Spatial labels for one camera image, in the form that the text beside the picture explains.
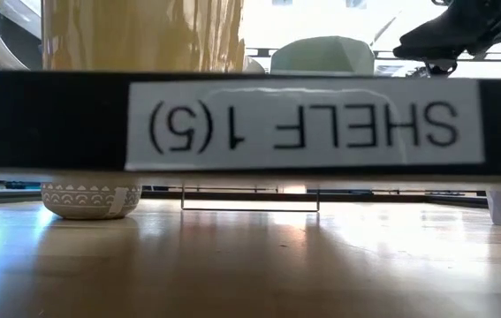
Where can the white patterned bowl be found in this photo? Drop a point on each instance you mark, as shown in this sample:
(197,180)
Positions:
(86,207)

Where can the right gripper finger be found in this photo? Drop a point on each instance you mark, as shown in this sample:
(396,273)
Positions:
(440,42)

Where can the white paper shelf label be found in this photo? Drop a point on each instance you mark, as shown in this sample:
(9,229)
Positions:
(254,106)

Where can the wooden shelf black metal frame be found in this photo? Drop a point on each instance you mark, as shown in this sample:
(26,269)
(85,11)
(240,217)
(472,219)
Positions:
(47,123)

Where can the yellow mug white interior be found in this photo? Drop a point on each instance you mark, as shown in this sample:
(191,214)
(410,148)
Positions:
(144,35)

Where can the teal green mug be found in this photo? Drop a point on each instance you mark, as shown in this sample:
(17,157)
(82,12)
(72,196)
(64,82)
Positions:
(321,57)

